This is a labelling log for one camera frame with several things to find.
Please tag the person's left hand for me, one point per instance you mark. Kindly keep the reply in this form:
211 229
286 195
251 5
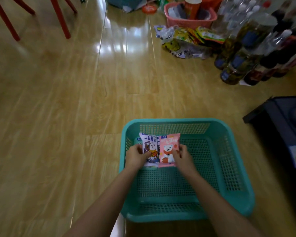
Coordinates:
134 158

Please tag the person's right hand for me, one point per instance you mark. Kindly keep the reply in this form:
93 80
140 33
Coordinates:
185 161

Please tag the person's left thumb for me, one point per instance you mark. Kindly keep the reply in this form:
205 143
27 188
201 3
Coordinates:
146 156

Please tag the person's right thumb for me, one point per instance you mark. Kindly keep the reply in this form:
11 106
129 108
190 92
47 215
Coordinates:
175 155

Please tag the purple white bear snack packet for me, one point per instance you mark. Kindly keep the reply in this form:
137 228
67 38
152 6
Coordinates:
150 149

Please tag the pink bear snack packet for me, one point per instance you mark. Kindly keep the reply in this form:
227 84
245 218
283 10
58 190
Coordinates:
168 150

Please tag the person's right forearm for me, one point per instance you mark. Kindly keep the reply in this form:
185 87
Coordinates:
219 207

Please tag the person's left forearm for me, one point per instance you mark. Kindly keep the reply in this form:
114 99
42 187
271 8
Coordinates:
102 207

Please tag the teal plastic mesh basket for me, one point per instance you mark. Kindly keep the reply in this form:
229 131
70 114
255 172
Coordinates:
187 170

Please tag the dark blue plastic crate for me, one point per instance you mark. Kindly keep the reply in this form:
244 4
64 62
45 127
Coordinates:
283 128

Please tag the pile of snack packets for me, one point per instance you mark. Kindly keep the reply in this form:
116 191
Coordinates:
185 41

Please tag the pink plastic basket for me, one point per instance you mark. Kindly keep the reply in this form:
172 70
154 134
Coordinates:
187 19

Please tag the group of plastic drink bottles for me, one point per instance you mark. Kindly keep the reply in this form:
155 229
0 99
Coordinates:
256 41

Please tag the orange round lid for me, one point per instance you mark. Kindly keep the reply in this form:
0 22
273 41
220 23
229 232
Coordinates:
149 8

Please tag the orange paper cup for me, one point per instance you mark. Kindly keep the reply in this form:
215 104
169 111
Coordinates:
192 7

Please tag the teal plastic bin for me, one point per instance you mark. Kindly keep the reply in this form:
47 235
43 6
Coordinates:
124 1

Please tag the red chair legs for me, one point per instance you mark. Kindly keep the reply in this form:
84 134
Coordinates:
27 14

